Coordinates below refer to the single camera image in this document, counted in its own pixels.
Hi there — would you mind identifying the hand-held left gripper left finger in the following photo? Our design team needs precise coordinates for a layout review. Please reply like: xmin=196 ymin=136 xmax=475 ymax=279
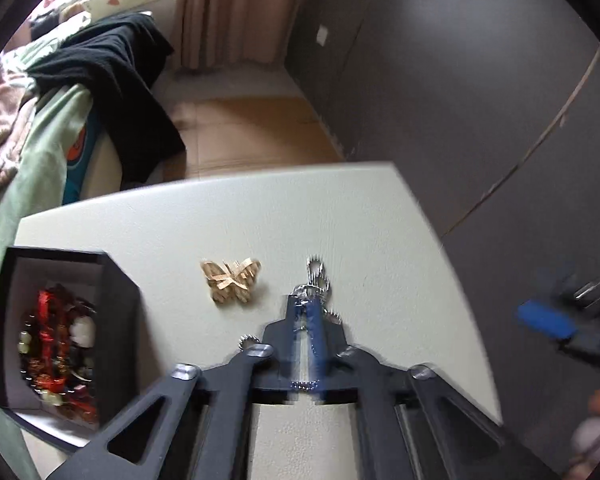
xmin=45 ymin=295 xmax=311 ymax=480

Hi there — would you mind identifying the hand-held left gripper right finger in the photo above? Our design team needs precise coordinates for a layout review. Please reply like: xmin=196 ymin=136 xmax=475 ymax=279
xmin=305 ymin=302 xmax=562 ymax=480

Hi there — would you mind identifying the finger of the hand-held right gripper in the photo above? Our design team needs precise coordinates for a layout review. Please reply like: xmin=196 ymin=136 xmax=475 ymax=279
xmin=515 ymin=299 xmax=579 ymax=342

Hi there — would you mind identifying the silver keychain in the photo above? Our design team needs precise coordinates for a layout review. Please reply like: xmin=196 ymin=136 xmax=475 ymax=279
xmin=238 ymin=254 xmax=344 ymax=393

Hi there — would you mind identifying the gold butterfly hair clip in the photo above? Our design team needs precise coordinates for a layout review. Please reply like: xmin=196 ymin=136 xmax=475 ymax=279
xmin=200 ymin=257 xmax=263 ymax=307

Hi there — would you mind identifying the black gift box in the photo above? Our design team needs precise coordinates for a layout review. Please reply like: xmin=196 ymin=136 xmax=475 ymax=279
xmin=0 ymin=246 xmax=142 ymax=447

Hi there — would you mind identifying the red-brown bead bracelet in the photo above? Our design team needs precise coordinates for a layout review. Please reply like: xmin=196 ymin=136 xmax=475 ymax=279
xmin=25 ymin=286 xmax=72 ymax=361

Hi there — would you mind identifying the white cloth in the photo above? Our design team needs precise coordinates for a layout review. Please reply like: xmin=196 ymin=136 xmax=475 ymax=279
xmin=569 ymin=417 xmax=600 ymax=462

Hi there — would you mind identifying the grey wardrobe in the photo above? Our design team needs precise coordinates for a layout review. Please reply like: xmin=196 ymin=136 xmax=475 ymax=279
xmin=284 ymin=0 xmax=600 ymax=480

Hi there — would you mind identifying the teal printed sheet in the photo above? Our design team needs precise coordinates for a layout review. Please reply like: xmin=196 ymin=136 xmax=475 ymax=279
xmin=61 ymin=110 xmax=102 ymax=206

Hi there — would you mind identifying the black knit blanket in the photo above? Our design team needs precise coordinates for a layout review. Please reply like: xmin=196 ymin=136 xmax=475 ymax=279
xmin=27 ymin=12 xmax=189 ymax=187

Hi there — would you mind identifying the pink curtain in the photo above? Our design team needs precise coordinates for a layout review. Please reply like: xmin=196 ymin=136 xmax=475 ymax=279
xmin=172 ymin=0 xmax=332 ymax=69

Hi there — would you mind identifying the beige fleece blanket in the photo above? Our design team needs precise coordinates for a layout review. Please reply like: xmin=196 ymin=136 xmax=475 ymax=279
xmin=0 ymin=57 xmax=42 ymax=202

